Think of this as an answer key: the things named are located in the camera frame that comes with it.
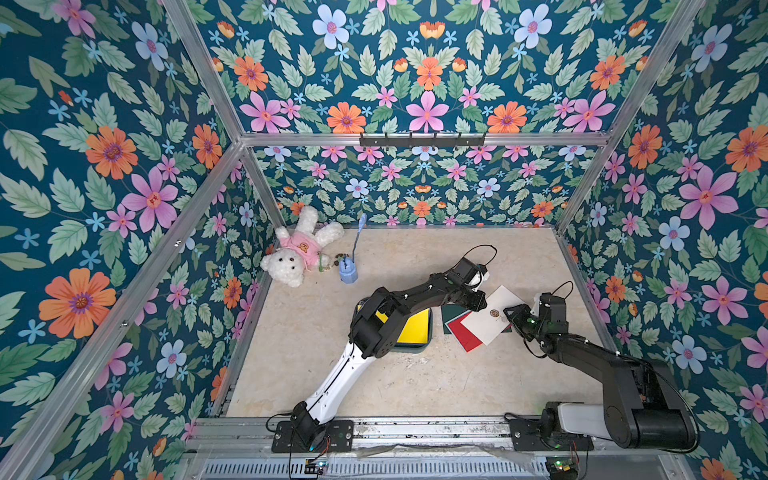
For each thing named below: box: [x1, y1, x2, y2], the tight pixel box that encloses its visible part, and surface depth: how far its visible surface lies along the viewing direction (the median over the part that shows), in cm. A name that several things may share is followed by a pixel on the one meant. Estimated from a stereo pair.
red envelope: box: [448, 311, 483, 353], surface depth 93 cm
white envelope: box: [460, 285, 525, 346], surface depth 96 cm
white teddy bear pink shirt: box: [260, 206, 345, 288], surface depth 107 cm
